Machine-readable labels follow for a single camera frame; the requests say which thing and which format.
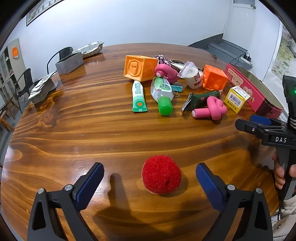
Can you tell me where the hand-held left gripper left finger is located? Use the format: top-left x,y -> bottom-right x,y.
27,162 -> 105,241

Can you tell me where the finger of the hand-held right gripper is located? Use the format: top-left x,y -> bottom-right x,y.
235,119 -> 269,139
250,114 -> 288,127

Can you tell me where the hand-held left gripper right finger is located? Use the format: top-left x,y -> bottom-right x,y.
195,162 -> 274,241

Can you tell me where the pink cardboard box container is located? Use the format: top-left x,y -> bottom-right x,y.
225,63 -> 285,120

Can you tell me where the small yellow carton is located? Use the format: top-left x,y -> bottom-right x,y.
223,86 -> 251,114

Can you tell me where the pink knotted foam toy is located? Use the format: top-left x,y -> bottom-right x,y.
192,96 -> 227,121
154,64 -> 178,83

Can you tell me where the red felt ball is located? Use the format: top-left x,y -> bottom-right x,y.
142,155 -> 182,195

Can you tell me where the dark chocolate bar packet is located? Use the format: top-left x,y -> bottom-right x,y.
190,89 -> 223,109

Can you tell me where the small orange studded cube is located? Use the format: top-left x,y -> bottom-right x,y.
202,64 -> 229,91

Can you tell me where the white red-printed bottle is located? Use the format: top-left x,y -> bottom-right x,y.
184,70 -> 204,90

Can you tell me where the green cap sanitizer bottle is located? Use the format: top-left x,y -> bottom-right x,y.
150,76 -> 174,116

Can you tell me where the large orange toy cube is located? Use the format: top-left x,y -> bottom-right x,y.
123,55 -> 159,82

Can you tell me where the person's right hand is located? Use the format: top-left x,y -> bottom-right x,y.
272,151 -> 296,190

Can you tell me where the white power strip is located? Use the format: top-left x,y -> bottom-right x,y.
239,52 -> 253,63

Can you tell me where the grey sofa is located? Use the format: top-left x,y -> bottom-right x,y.
208,39 -> 253,70

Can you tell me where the teal binder clip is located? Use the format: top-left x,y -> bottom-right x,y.
171,85 -> 184,98

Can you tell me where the clear plastic bag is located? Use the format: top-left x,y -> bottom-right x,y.
177,61 -> 199,79

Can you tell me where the green toothpaste tube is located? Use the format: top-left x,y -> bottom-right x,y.
132,80 -> 148,113

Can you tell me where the stack of star foil trays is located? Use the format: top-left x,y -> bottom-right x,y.
28,71 -> 58,105

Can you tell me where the wooden stool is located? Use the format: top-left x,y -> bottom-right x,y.
0,97 -> 20,132

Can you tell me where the black office chair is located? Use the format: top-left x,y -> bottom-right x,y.
46,47 -> 74,73
14,68 -> 35,114

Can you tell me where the grey rectangular box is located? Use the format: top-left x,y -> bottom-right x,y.
55,52 -> 84,75

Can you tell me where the crumpled foil tray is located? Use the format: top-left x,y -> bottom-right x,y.
72,41 -> 105,58

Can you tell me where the beige shelf cabinet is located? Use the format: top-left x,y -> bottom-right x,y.
0,38 -> 26,105

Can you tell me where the landscape wall poster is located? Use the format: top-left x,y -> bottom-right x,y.
272,23 -> 296,78

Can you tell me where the white window frame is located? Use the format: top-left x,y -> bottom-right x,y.
232,0 -> 257,10

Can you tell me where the framed wall picture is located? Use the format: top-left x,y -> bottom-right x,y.
26,0 -> 66,27

